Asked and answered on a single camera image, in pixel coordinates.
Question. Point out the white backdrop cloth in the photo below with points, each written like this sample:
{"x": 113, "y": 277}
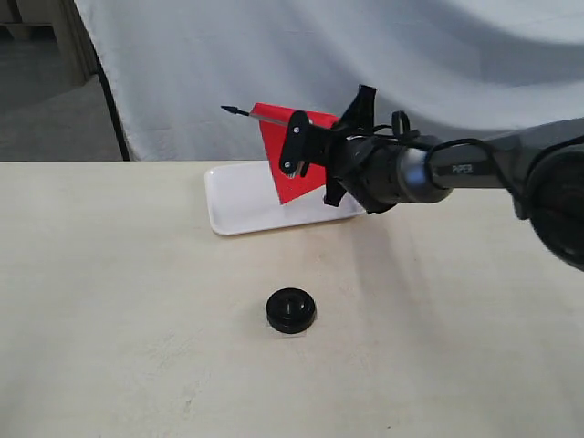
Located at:
{"x": 458, "y": 68}

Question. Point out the red flag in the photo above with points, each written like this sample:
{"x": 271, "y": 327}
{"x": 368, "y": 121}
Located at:
{"x": 283, "y": 136}

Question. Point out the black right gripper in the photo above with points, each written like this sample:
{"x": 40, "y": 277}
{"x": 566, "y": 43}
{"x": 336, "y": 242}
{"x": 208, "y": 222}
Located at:
{"x": 359, "y": 157}

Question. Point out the white rectangular plastic tray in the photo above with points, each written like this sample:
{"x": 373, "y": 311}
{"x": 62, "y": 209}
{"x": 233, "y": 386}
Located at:
{"x": 242, "y": 199}

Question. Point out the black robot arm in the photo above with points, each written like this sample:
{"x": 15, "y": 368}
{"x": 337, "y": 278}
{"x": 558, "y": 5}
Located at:
{"x": 540, "y": 167}

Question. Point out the black round flag base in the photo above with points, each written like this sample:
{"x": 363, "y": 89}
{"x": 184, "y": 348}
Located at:
{"x": 291, "y": 310}

